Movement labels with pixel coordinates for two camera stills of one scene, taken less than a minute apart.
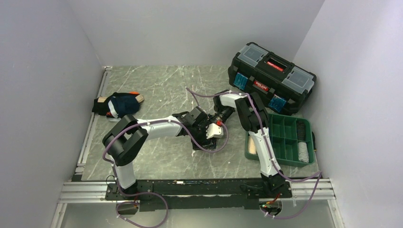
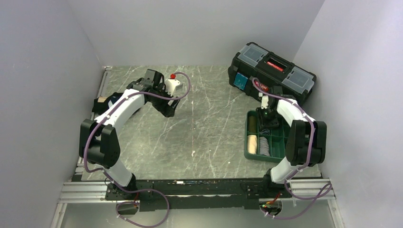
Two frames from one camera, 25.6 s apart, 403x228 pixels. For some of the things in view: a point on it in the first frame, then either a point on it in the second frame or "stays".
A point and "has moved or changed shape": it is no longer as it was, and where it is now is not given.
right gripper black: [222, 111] to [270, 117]
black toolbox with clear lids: [283, 87] stays
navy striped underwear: [199, 138] has moved or changed shape
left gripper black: [207, 143] to [167, 110]
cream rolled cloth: [251, 147] stays
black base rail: [174, 195] stays
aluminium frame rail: [74, 190] stays
